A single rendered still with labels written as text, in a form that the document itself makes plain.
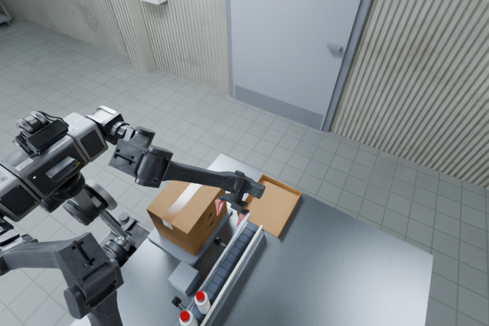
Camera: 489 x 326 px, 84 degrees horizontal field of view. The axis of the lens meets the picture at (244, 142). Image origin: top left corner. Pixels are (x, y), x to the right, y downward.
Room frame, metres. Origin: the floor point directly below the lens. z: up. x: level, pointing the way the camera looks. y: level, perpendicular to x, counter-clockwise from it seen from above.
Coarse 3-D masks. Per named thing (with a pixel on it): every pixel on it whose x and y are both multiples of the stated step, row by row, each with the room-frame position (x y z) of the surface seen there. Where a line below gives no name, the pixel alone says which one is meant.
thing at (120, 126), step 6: (114, 114) 0.82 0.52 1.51; (120, 114) 0.82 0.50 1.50; (108, 120) 0.78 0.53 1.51; (114, 120) 0.79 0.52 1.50; (120, 120) 0.81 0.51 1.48; (102, 126) 0.76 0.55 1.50; (108, 126) 0.77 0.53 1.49; (114, 126) 0.77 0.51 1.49; (120, 126) 0.77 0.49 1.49; (126, 126) 0.78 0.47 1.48; (108, 132) 0.75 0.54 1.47; (114, 132) 0.75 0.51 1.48; (120, 132) 0.75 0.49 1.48; (108, 138) 0.76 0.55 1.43; (114, 138) 0.74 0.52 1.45; (120, 138) 0.73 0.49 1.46; (114, 144) 0.76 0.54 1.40
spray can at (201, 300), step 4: (200, 292) 0.28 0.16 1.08; (204, 292) 0.29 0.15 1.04; (196, 296) 0.27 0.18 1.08; (200, 296) 0.27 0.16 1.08; (204, 296) 0.27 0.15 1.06; (196, 300) 0.26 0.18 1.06; (200, 300) 0.25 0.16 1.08; (204, 300) 0.26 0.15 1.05; (208, 300) 0.27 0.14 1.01; (196, 304) 0.25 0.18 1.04; (200, 304) 0.25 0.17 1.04; (204, 304) 0.25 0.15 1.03; (208, 304) 0.26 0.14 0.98; (200, 308) 0.25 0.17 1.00; (204, 308) 0.25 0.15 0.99; (208, 308) 0.26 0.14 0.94; (204, 312) 0.25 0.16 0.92
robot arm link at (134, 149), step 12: (144, 132) 0.73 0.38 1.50; (120, 144) 0.49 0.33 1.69; (132, 144) 0.50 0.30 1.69; (144, 144) 0.62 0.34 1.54; (120, 156) 0.46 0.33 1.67; (132, 156) 0.46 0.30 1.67; (144, 156) 0.46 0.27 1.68; (156, 156) 0.46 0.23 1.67; (120, 168) 0.44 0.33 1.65; (132, 168) 0.44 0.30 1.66; (144, 168) 0.44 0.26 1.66; (156, 168) 0.45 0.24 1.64; (144, 180) 0.41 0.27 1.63
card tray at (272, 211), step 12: (264, 180) 0.97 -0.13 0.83; (276, 180) 0.94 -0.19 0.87; (264, 192) 0.88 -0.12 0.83; (276, 192) 0.88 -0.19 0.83; (288, 192) 0.89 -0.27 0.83; (300, 192) 0.86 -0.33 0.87; (252, 204) 0.80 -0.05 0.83; (264, 204) 0.80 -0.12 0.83; (276, 204) 0.80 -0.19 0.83; (288, 204) 0.80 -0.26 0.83; (252, 216) 0.73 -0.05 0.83; (264, 216) 0.73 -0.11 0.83; (276, 216) 0.73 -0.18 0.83; (288, 216) 0.71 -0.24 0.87; (264, 228) 0.65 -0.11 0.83; (276, 228) 0.65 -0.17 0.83
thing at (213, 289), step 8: (248, 224) 0.66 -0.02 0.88; (248, 232) 0.61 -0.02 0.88; (240, 240) 0.57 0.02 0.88; (248, 240) 0.57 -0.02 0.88; (232, 248) 0.53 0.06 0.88; (240, 248) 0.53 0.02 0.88; (232, 256) 0.49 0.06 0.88; (240, 256) 0.49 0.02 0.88; (224, 264) 0.45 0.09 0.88; (232, 264) 0.45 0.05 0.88; (216, 272) 0.42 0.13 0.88; (224, 272) 0.42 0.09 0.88; (216, 280) 0.38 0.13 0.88; (224, 280) 0.38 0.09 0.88; (208, 288) 0.35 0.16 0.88; (216, 288) 0.35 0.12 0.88; (208, 296) 0.31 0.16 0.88; (216, 296) 0.31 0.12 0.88; (192, 312) 0.25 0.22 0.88; (200, 312) 0.25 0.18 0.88; (200, 320) 0.22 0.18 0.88
